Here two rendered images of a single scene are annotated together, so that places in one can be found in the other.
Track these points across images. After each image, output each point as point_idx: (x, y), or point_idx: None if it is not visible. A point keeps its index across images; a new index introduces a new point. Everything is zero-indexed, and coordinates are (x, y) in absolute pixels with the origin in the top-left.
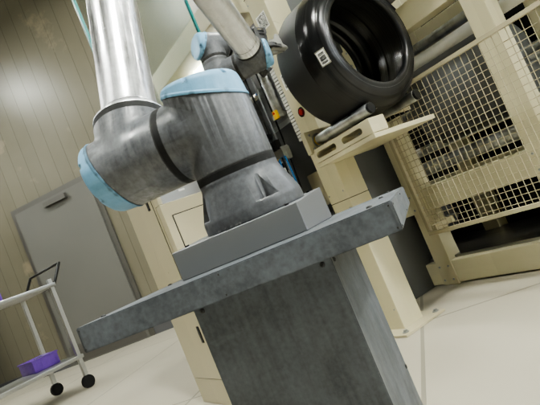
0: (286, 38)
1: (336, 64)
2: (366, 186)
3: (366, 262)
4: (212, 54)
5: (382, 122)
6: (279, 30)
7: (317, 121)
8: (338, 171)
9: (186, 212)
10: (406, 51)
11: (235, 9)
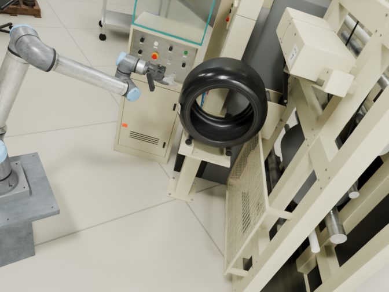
0: (189, 76)
1: (182, 116)
2: None
3: (183, 163)
4: (118, 70)
5: (188, 150)
6: (225, 50)
7: (205, 105)
8: None
9: (135, 80)
10: (242, 135)
11: (102, 84)
